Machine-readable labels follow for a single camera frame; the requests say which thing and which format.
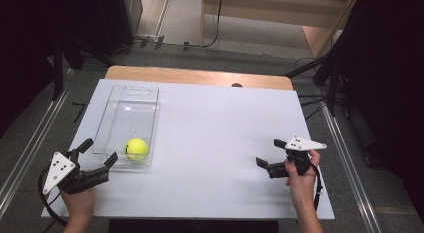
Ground metal floor rail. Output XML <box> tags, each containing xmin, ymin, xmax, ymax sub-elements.
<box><xmin>0</xmin><ymin>68</ymin><xmax>74</xmax><ymax>217</ymax></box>
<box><xmin>318</xmin><ymin>92</ymin><xmax>383</xmax><ymax>233</ymax></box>

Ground wooden table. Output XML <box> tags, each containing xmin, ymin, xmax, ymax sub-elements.
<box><xmin>104</xmin><ymin>65</ymin><xmax>294</xmax><ymax>91</ymax></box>

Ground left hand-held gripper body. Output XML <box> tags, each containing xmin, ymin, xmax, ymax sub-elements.
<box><xmin>42</xmin><ymin>148</ymin><xmax>111</xmax><ymax>195</ymax></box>

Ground person's right hand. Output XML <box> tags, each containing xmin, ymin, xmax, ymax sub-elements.
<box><xmin>284</xmin><ymin>150</ymin><xmax>322</xmax><ymax>208</ymax></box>

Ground white table cover board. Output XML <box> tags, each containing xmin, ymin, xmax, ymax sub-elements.
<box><xmin>41</xmin><ymin>78</ymin><xmax>336</xmax><ymax>221</ymax></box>

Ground yellow tennis ball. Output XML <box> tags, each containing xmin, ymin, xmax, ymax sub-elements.
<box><xmin>124</xmin><ymin>137</ymin><xmax>150</xmax><ymax>162</ymax></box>

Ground black tripod stand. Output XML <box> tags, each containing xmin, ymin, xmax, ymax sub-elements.
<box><xmin>284</xmin><ymin>0</ymin><xmax>368</xmax><ymax>118</ymax></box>
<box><xmin>49</xmin><ymin>35</ymin><xmax>118</xmax><ymax>102</ymax></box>

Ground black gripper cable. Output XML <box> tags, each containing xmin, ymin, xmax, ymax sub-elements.
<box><xmin>37</xmin><ymin>166</ymin><xmax>68</xmax><ymax>228</ymax></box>
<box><xmin>309</xmin><ymin>162</ymin><xmax>324</xmax><ymax>211</ymax></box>

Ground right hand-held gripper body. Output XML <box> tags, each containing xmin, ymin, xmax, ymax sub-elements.
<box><xmin>266</xmin><ymin>136</ymin><xmax>328</xmax><ymax>179</ymax></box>

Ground light wooden shelf unit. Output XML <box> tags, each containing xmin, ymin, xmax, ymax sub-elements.
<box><xmin>199</xmin><ymin>0</ymin><xmax>358</xmax><ymax>60</ymax></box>

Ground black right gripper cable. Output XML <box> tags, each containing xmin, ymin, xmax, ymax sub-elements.
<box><xmin>309</xmin><ymin>162</ymin><xmax>324</xmax><ymax>211</ymax></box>

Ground person's dark clothing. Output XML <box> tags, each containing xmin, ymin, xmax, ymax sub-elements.
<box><xmin>108</xmin><ymin>219</ymin><xmax>280</xmax><ymax>233</ymax></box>

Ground person's left hand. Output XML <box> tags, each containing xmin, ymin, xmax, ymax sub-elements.
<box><xmin>61</xmin><ymin>169</ymin><xmax>97</xmax><ymax>225</ymax></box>

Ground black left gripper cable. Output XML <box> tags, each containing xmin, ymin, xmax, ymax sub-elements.
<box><xmin>37</xmin><ymin>166</ymin><xmax>68</xmax><ymax>228</ymax></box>

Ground black hanging cable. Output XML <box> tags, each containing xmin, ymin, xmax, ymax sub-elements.
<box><xmin>200</xmin><ymin>0</ymin><xmax>224</xmax><ymax>49</ymax></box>

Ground black floor cables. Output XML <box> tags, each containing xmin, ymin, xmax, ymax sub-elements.
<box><xmin>293</xmin><ymin>57</ymin><xmax>334</xmax><ymax>121</ymax></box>

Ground clear plastic container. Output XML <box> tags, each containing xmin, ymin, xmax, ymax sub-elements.
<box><xmin>91</xmin><ymin>85</ymin><xmax>161</xmax><ymax>168</ymax></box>

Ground black cabinet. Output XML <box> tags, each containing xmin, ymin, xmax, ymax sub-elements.
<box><xmin>95</xmin><ymin>0</ymin><xmax>144</xmax><ymax>57</ymax></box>

